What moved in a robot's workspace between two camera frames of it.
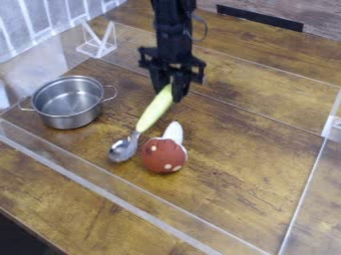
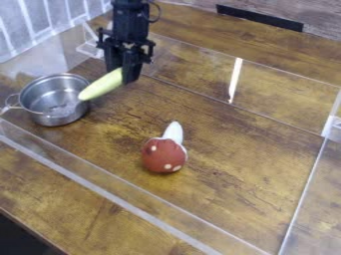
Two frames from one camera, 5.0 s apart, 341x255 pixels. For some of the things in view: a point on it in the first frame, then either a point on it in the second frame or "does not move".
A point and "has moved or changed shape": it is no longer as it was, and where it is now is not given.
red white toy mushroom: x=164 y=153 does not move
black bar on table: x=282 y=22 does not move
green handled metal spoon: x=124 y=147 to x=109 y=83
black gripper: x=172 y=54 to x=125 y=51
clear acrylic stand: x=95 y=47 does not move
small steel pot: x=68 y=101 has moved or changed shape
